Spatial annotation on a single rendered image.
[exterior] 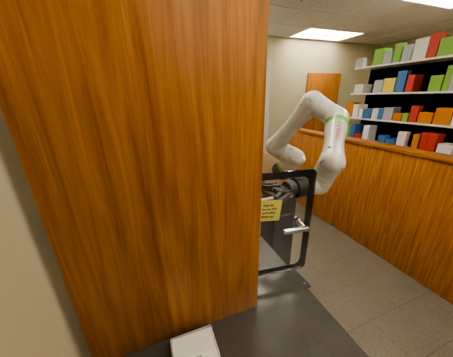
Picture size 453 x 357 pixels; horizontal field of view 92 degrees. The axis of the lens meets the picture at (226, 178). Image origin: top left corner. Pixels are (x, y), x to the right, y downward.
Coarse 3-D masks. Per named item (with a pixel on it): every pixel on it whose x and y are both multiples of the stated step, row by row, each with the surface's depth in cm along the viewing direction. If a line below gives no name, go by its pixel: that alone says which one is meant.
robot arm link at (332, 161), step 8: (336, 120) 109; (344, 120) 109; (328, 128) 108; (336, 128) 105; (344, 128) 106; (328, 136) 103; (336, 136) 100; (344, 136) 103; (328, 144) 96; (336, 144) 94; (344, 144) 99; (328, 152) 90; (336, 152) 89; (344, 152) 93; (320, 160) 92; (328, 160) 89; (336, 160) 88; (344, 160) 88; (320, 168) 92; (328, 168) 89; (336, 168) 88; (344, 168) 90; (320, 176) 94; (328, 176) 92; (336, 176) 93
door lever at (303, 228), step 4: (300, 220) 75; (296, 224) 76; (300, 224) 74; (292, 228) 71; (296, 228) 71; (300, 228) 71; (304, 228) 71; (308, 228) 71; (284, 232) 70; (288, 232) 70; (292, 232) 70; (296, 232) 71
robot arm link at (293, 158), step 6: (288, 150) 149; (294, 150) 150; (300, 150) 153; (282, 156) 150; (288, 156) 149; (294, 156) 148; (300, 156) 149; (282, 162) 157; (288, 162) 152; (294, 162) 149; (300, 162) 149; (282, 168) 159; (288, 168) 155; (294, 168) 154
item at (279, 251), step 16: (272, 176) 67; (288, 176) 68; (304, 176) 70; (272, 192) 69; (288, 192) 70; (304, 192) 72; (288, 208) 73; (304, 208) 74; (272, 224) 73; (288, 224) 75; (304, 224) 77; (272, 240) 76; (288, 240) 78; (304, 240) 79; (272, 256) 78; (288, 256) 80; (304, 256) 82; (272, 272) 81
